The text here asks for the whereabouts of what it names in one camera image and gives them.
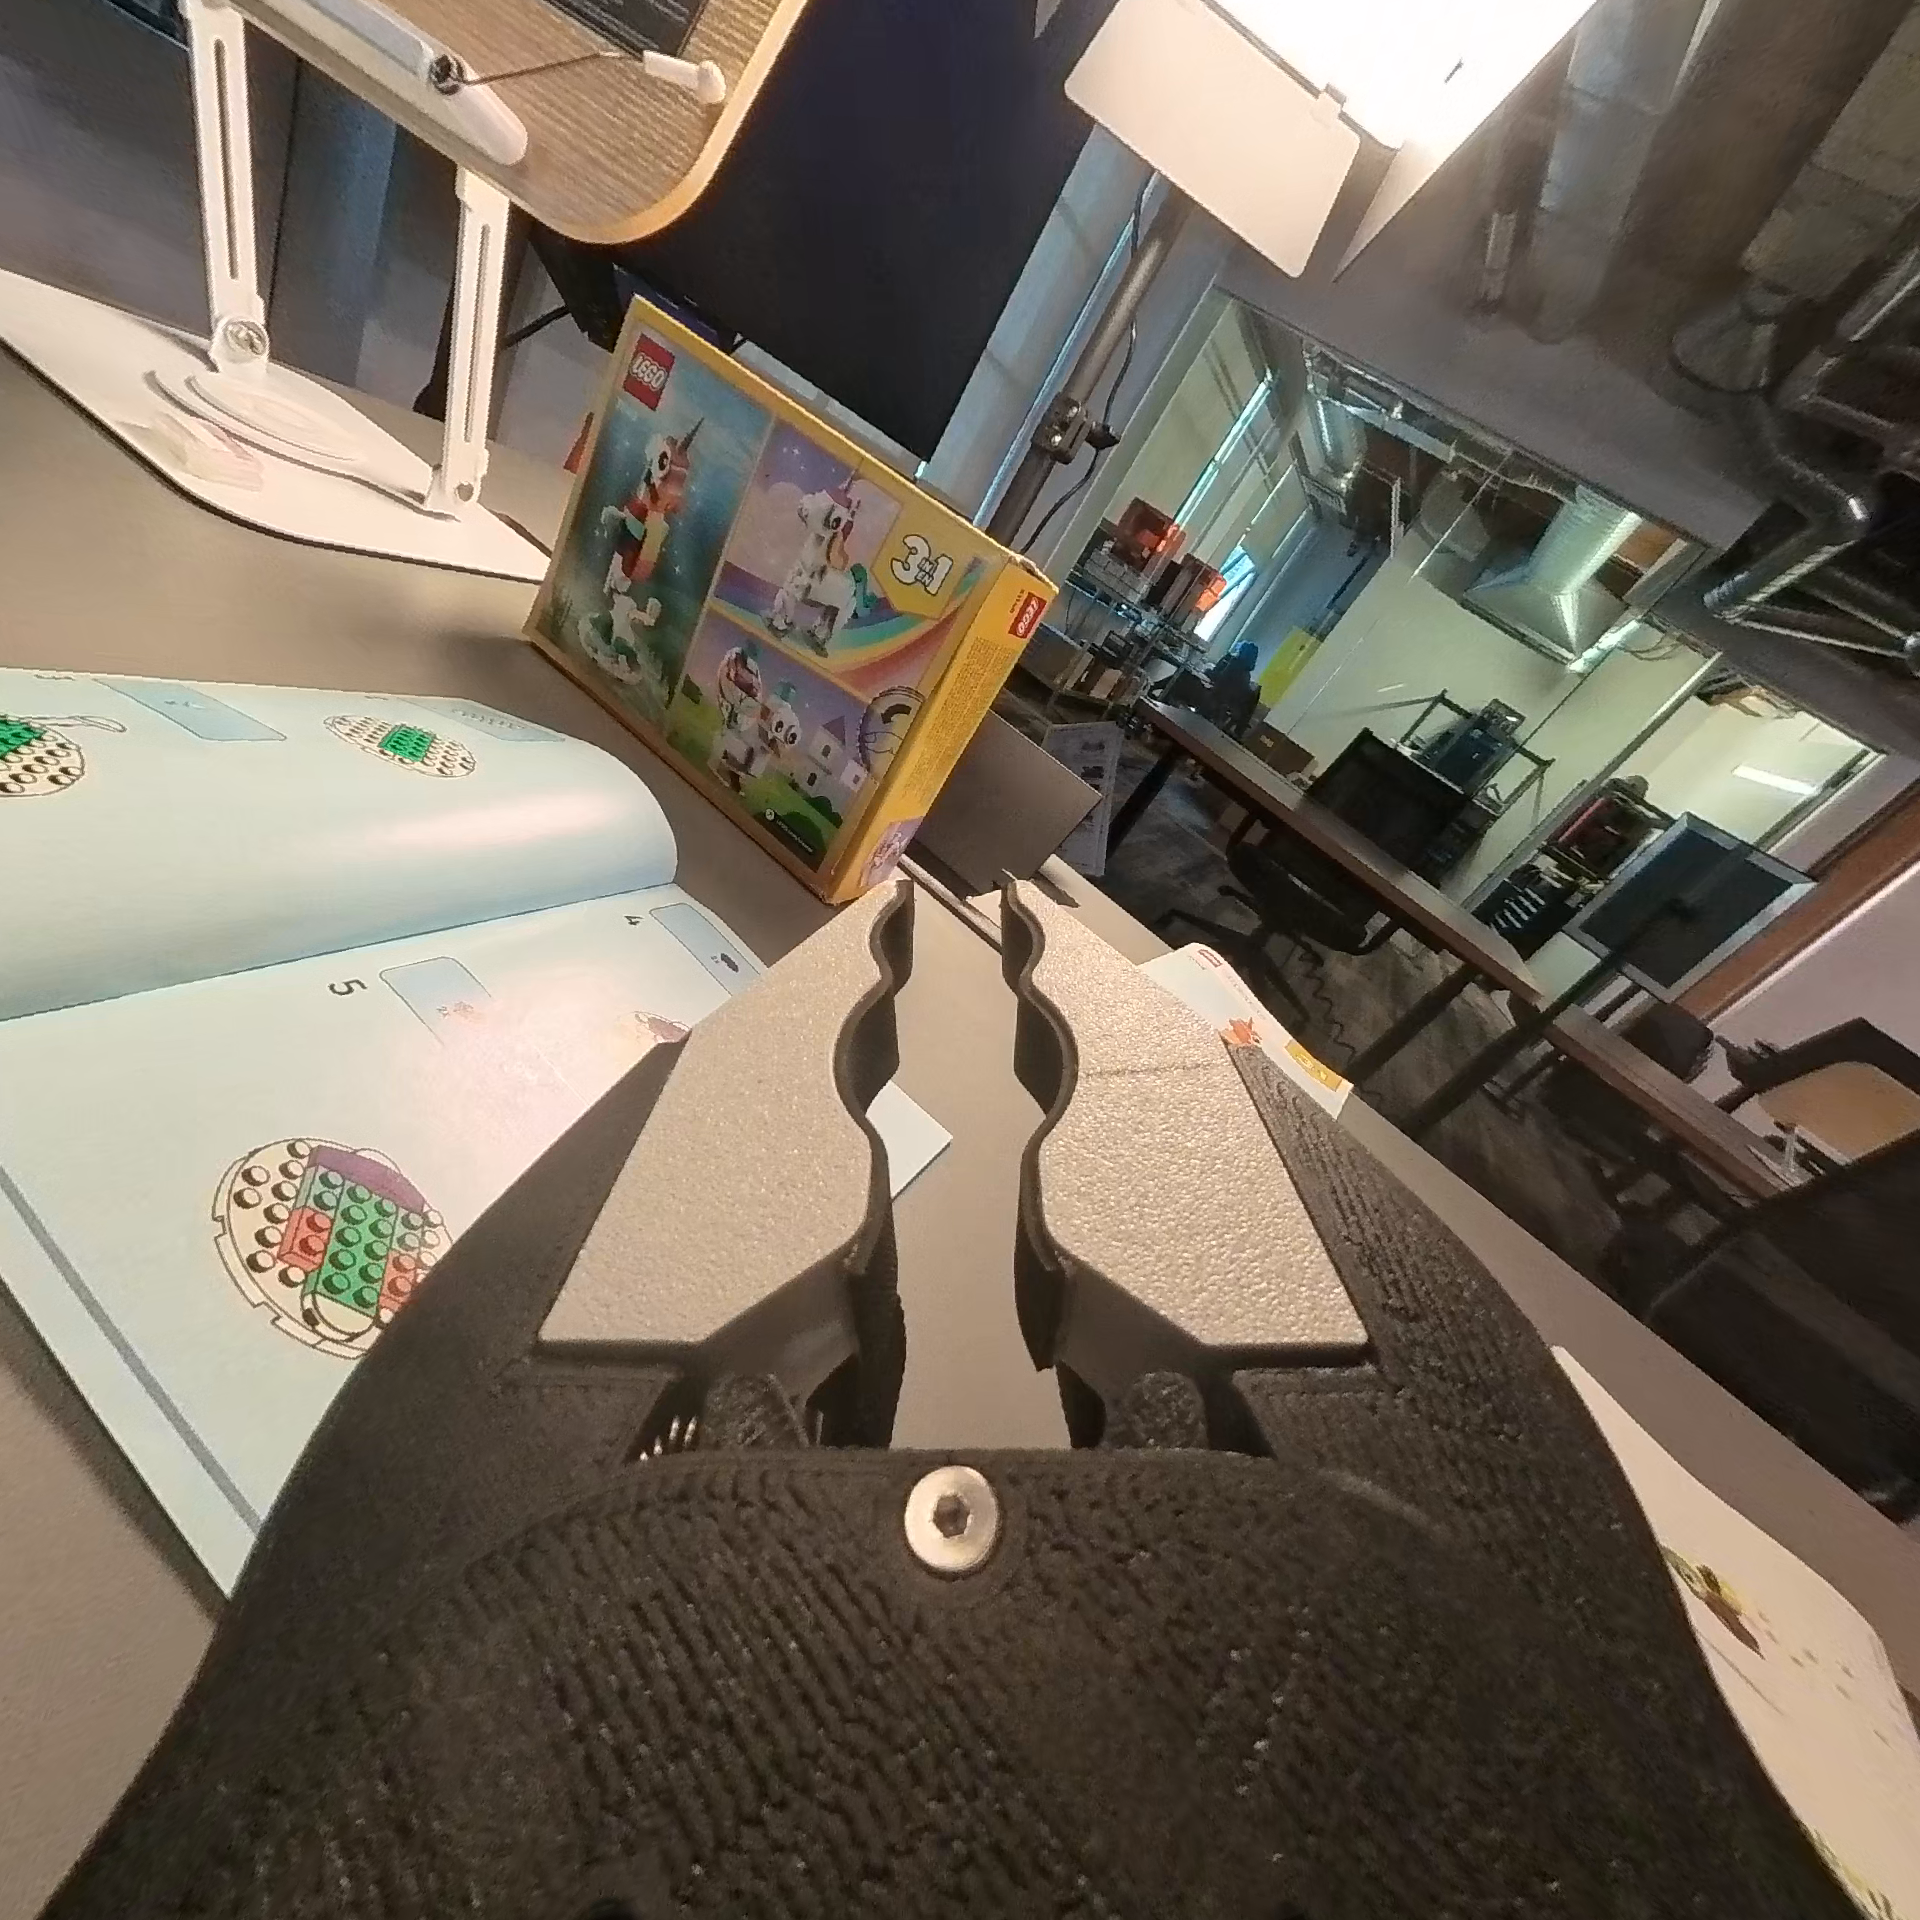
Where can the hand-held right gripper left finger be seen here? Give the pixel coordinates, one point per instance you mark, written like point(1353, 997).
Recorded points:
point(720, 1156)

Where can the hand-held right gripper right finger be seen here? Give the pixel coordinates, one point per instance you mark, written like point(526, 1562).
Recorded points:
point(1185, 1185)

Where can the white instruction leaflet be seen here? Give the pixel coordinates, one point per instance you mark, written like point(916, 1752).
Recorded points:
point(1253, 1036)

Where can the black office chair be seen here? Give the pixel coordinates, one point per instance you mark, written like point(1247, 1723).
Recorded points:
point(1296, 893)

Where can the long wooden table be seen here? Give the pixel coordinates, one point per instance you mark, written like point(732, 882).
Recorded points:
point(1424, 885)

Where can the light blue instruction booklet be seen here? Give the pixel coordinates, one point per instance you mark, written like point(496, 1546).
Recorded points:
point(300, 991)

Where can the yellow unicorn toy box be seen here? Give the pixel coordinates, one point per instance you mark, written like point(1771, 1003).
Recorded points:
point(781, 601)

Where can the grey computer monitor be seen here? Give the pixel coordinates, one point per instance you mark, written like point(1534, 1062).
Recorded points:
point(1687, 909)

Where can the white paper sheet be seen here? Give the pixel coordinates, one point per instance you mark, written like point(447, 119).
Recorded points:
point(1755, 1621)

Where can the small red brick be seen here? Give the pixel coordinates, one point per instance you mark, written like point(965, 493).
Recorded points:
point(579, 444)

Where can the black tripod stand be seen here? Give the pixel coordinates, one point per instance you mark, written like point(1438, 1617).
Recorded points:
point(1057, 450)

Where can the white tablet stand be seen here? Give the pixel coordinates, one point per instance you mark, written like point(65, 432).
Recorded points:
point(300, 346)

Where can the round wooden tabletop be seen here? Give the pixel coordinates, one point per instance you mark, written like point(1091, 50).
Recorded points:
point(659, 136)

